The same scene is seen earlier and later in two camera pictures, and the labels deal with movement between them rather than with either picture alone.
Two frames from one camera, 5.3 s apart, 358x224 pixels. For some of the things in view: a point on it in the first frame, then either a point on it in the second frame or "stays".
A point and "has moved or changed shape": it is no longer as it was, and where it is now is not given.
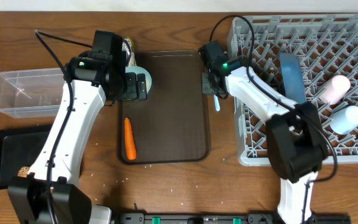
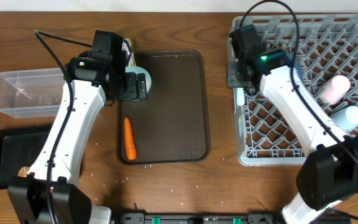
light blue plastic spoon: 217,102 has moved or changed shape
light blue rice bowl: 140,70 stays
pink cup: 334,89 stays
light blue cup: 345,120 stays
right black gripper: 207,88 → 232,81
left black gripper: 140,86 stays
